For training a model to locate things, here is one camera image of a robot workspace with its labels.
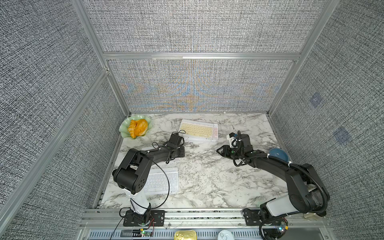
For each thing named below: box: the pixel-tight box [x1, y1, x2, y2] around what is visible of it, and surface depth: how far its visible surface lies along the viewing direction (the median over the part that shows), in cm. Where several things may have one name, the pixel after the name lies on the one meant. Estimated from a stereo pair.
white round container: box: [217, 230, 235, 240], surface depth 66 cm
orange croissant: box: [128, 119, 148, 139], surface depth 102 cm
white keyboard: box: [144, 168, 179, 194], surface depth 86 cm
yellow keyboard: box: [178, 119, 216, 142], surface depth 106 cm
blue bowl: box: [269, 147, 289, 162], surface depth 96 cm
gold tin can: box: [173, 230, 197, 240], surface depth 67 cm
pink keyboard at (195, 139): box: [183, 135, 218, 143], surface depth 105 cm
